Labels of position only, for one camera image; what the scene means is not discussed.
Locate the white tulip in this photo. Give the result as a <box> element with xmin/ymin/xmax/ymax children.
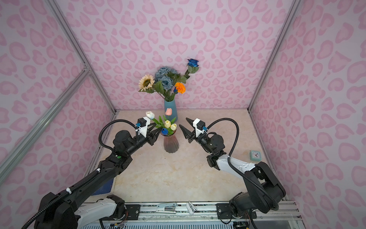
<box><xmin>170</xmin><ymin>124</ymin><xmax>177</xmax><ymax>132</ymax></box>

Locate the red glass vase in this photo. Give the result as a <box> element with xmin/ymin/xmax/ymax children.
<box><xmin>161</xmin><ymin>129</ymin><xmax>179</xmax><ymax>153</ymax></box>

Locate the teal ceramic vase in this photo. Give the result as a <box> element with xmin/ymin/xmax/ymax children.
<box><xmin>164</xmin><ymin>100</ymin><xmax>178</xmax><ymax>122</ymax></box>

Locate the light blue tulip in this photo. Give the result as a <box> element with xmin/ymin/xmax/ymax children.
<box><xmin>146</xmin><ymin>111</ymin><xmax>162</xmax><ymax>128</ymax></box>

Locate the orange carnation stem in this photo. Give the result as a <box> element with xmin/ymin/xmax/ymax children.
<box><xmin>172</xmin><ymin>82</ymin><xmax>186</xmax><ymax>98</ymax></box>

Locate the dusty blue rose bouquet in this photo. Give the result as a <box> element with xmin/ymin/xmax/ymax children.
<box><xmin>155</xmin><ymin>66</ymin><xmax>183</xmax><ymax>102</ymax></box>

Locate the cream sunflower stem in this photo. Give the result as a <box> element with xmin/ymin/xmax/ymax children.
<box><xmin>138</xmin><ymin>74</ymin><xmax>166</xmax><ymax>100</ymax></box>

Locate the blue rose stem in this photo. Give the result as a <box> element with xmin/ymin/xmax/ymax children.
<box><xmin>176</xmin><ymin>59</ymin><xmax>200</xmax><ymax>84</ymax></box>

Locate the yellow tulip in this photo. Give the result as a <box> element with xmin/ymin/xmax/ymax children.
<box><xmin>164</xmin><ymin>120</ymin><xmax>171</xmax><ymax>128</ymax></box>

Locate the cream pink tulip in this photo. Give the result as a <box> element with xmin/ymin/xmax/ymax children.
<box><xmin>165</xmin><ymin>108</ymin><xmax>173</xmax><ymax>116</ymax></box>

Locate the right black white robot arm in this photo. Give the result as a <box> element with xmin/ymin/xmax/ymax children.
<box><xmin>179</xmin><ymin>118</ymin><xmax>286</xmax><ymax>219</ymax></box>

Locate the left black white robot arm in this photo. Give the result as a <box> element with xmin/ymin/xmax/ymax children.
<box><xmin>23</xmin><ymin>125</ymin><xmax>161</xmax><ymax>229</ymax></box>

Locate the small teal clock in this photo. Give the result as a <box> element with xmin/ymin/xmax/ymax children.
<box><xmin>249</xmin><ymin>150</ymin><xmax>262</xmax><ymax>162</ymax></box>

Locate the blue book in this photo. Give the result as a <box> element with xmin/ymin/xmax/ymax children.
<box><xmin>92</xmin><ymin>178</ymin><xmax>115</xmax><ymax>196</ymax></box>

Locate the silver stapler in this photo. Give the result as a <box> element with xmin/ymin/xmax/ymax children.
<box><xmin>156</xmin><ymin>202</ymin><xmax>177</xmax><ymax>214</ymax></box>

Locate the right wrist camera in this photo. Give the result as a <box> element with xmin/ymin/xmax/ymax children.
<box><xmin>193</xmin><ymin>118</ymin><xmax>208</xmax><ymax>138</ymax></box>

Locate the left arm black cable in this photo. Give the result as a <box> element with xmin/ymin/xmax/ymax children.
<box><xmin>98</xmin><ymin>119</ymin><xmax>137</xmax><ymax>151</ymax></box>

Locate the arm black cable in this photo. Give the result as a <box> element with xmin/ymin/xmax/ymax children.
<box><xmin>98</xmin><ymin>119</ymin><xmax>137</xmax><ymax>151</ymax></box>
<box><xmin>205</xmin><ymin>117</ymin><xmax>279</xmax><ymax>211</ymax></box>

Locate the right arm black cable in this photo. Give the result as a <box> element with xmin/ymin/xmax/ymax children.
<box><xmin>205</xmin><ymin>117</ymin><xmax>279</xmax><ymax>211</ymax></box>

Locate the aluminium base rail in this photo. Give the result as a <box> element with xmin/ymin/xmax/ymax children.
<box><xmin>76</xmin><ymin>198</ymin><xmax>302</xmax><ymax>229</ymax></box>

